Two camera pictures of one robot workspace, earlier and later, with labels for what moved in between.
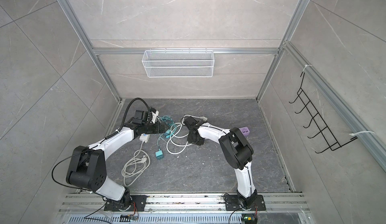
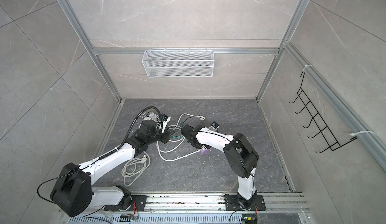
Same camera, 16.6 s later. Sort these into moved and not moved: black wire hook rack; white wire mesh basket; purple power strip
Moved: purple power strip
Not moved: white wire mesh basket; black wire hook rack
